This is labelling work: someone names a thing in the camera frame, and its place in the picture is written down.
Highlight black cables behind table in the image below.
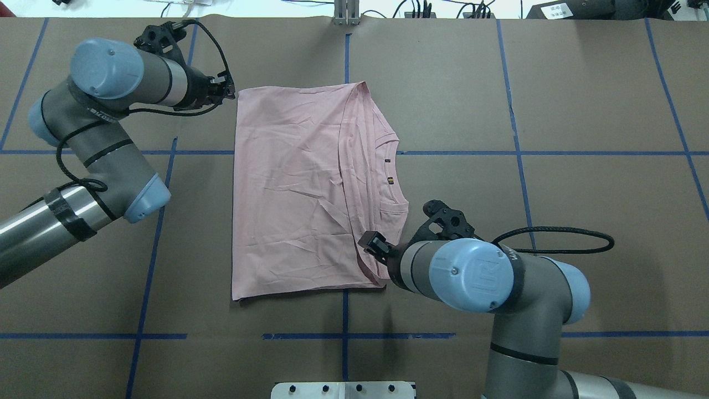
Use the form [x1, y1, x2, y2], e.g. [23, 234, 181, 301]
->
[360, 0, 499, 19]

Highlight blue tape line far right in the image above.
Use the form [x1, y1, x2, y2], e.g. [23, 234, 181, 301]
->
[643, 18, 708, 220]

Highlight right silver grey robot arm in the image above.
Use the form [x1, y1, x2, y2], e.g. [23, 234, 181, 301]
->
[358, 200, 693, 398]

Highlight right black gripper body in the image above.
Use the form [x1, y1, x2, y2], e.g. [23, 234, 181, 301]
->
[386, 199, 477, 289]

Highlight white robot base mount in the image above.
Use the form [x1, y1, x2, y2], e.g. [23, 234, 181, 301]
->
[270, 381, 417, 398]

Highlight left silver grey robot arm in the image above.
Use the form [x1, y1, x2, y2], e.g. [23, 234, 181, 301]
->
[1, 19, 235, 287]

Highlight pink Snoopy t-shirt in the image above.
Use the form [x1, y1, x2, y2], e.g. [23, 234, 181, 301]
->
[231, 81, 409, 301]

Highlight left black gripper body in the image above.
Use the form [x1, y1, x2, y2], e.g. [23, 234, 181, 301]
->
[134, 22, 228, 110]

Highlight aluminium frame post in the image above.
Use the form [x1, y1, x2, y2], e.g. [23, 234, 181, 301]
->
[332, 0, 361, 26]

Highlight blue tape line near base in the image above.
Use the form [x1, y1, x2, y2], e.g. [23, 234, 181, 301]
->
[1, 330, 708, 340]

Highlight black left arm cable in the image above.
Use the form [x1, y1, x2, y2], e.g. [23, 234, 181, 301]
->
[55, 19, 235, 193]

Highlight blue tape line far left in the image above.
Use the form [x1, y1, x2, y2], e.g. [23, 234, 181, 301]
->
[2, 17, 50, 152]

